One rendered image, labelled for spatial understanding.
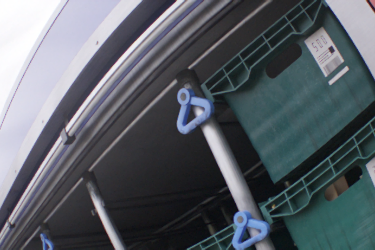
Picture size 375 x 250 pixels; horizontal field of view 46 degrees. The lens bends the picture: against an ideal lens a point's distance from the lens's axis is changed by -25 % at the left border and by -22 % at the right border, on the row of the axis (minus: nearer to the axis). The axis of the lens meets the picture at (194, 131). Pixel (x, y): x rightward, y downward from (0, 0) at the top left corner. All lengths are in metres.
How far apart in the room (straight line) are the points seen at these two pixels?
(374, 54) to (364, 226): 0.37
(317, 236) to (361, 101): 0.29
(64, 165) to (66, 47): 0.34
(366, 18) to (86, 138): 0.84
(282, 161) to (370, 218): 0.27
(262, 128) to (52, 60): 0.60
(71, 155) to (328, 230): 0.73
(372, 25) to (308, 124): 0.35
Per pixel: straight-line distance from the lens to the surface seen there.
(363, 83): 0.92
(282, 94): 1.02
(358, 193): 0.94
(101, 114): 1.25
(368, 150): 0.91
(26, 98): 1.52
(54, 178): 1.49
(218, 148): 1.08
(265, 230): 1.01
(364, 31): 0.74
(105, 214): 1.41
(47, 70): 1.39
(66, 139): 1.30
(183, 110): 1.12
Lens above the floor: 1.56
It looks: 19 degrees up
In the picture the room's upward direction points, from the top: 25 degrees counter-clockwise
